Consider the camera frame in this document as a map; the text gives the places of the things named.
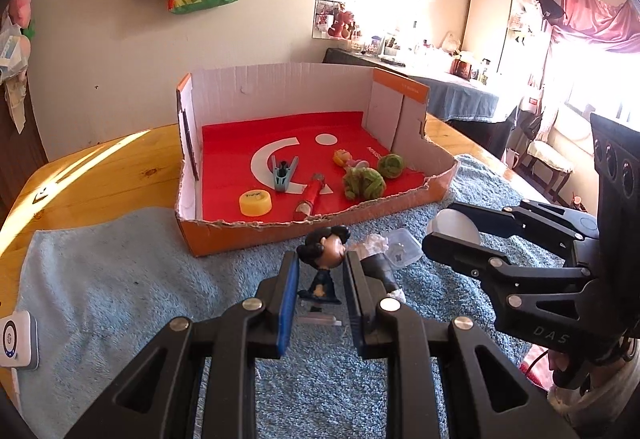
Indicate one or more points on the bundle of white bags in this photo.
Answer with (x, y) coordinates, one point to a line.
(12, 64)

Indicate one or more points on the green yarn ball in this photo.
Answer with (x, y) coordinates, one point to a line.
(391, 166)

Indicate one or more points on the clear plastic container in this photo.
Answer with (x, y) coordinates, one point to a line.
(404, 246)

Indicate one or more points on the table with blue cloth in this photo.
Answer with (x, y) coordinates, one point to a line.
(465, 94)

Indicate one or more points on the orange cardboard box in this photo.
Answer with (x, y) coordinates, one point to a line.
(225, 239)

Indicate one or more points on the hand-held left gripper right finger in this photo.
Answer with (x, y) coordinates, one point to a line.
(354, 309)

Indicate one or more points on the red plush toy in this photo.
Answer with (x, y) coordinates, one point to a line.
(344, 23)

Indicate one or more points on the white cushioned chair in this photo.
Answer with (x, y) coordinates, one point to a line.
(550, 155)

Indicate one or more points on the pink curtain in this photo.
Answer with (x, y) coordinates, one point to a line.
(595, 14)

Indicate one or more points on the small yellow-haired doll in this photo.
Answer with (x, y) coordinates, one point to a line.
(345, 158)

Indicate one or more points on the black-haired figurine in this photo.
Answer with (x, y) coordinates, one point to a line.
(327, 244)

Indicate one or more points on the teal clothespin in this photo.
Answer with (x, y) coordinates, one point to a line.
(282, 176)

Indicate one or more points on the white round jar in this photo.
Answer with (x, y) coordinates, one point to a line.
(457, 225)

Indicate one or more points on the blue fluffy towel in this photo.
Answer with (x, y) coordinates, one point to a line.
(125, 279)

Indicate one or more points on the green fuzzy toy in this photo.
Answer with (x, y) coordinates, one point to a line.
(365, 183)

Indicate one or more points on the white cabinet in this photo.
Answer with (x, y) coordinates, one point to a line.
(490, 19)

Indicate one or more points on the red thread spool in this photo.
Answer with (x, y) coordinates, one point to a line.
(311, 194)

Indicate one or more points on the white square device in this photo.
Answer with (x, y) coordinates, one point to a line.
(17, 341)

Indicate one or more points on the pink plush toy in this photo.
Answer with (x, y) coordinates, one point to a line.
(22, 6)

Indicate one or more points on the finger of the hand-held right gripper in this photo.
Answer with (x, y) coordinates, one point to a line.
(530, 221)
(465, 254)

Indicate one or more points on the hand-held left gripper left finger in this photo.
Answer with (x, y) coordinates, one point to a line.
(287, 309)

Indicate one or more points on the person's right forearm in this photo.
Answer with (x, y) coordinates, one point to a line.
(610, 391)

